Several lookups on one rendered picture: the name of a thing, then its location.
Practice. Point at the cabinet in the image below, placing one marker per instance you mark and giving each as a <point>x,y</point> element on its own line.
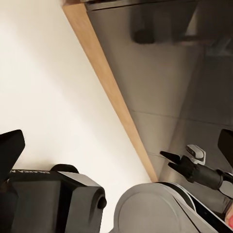
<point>221,216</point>
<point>173,63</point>

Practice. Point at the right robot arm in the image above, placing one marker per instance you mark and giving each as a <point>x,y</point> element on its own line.
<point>194,170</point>

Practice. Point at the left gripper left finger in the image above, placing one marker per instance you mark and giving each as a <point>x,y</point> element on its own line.
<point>12,145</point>

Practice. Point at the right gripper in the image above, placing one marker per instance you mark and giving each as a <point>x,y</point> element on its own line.
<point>193,172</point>

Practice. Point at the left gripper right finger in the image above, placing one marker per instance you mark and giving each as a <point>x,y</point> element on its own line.
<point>225,144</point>

